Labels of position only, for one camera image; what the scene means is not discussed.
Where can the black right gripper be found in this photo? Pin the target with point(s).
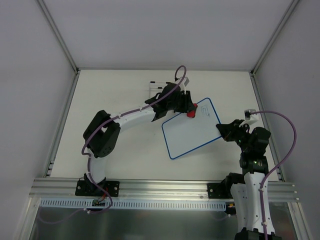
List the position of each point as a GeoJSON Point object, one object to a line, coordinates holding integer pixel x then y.
{"type": "Point", "coordinates": [229, 130]}

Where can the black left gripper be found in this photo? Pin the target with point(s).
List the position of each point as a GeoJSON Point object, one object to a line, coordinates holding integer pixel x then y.
{"type": "Point", "coordinates": [186, 101]}

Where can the red whiteboard eraser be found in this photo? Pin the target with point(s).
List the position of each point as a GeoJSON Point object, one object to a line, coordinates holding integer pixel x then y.
{"type": "Point", "coordinates": [192, 113]}

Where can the blue framed whiteboard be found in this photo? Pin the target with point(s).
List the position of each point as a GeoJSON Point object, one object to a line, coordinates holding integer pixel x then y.
{"type": "Point", "coordinates": [183, 134]}

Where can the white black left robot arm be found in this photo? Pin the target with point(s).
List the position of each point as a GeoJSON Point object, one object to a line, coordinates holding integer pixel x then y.
{"type": "Point", "coordinates": [105, 134]}

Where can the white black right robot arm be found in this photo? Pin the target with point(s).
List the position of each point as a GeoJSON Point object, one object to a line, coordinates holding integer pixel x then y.
{"type": "Point", "coordinates": [249, 189]}

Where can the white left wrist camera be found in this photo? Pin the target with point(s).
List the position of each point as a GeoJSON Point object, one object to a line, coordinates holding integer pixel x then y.
{"type": "Point", "coordinates": [183, 82]}

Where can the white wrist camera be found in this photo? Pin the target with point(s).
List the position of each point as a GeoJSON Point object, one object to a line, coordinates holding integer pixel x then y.
{"type": "Point", "coordinates": [250, 117]}
{"type": "Point", "coordinates": [183, 82]}

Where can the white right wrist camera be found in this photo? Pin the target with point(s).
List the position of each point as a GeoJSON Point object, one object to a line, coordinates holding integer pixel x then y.
{"type": "Point", "coordinates": [250, 117]}

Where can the black wire whiteboard stand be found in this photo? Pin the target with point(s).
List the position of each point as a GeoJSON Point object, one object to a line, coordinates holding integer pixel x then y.
{"type": "Point", "coordinates": [156, 87]}

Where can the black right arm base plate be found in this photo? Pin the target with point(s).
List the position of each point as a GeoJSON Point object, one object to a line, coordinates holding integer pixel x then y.
{"type": "Point", "coordinates": [218, 191]}

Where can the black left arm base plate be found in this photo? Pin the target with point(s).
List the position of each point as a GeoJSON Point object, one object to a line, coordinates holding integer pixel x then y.
{"type": "Point", "coordinates": [85, 188]}

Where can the aluminium frame profile right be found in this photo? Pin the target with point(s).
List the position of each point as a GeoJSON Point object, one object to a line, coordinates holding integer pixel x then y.
{"type": "Point", "coordinates": [275, 34]}

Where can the aluminium frame profile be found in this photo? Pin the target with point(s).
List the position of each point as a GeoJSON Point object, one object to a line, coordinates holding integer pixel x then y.
{"type": "Point", "coordinates": [275, 34]}
{"type": "Point", "coordinates": [55, 30]}

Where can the white slotted cable duct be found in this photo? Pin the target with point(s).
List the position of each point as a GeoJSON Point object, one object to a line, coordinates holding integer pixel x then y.
{"type": "Point", "coordinates": [134, 204]}

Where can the aluminium mounting rail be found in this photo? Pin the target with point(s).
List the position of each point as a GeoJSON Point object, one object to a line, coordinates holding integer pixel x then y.
{"type": "Point", "coordinates": [176, 190]}

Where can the aluminium frame profile left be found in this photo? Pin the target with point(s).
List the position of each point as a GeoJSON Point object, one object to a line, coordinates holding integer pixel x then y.
{"type": "Point", "coordinates": [55, 30]}

